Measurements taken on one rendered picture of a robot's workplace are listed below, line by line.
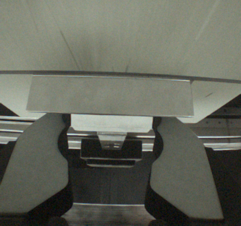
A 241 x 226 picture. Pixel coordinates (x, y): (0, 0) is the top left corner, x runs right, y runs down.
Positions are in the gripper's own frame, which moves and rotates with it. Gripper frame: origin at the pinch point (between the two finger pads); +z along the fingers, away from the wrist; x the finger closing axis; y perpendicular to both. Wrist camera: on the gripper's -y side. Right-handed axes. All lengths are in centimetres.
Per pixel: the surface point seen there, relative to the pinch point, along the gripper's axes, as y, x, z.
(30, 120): 5.6, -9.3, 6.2
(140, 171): 46, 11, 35
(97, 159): 20.7, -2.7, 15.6
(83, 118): 3.2, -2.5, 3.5
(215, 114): 16.6, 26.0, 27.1
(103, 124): 4.6, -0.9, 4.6
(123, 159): 19.9, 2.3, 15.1
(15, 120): 5.7, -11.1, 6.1
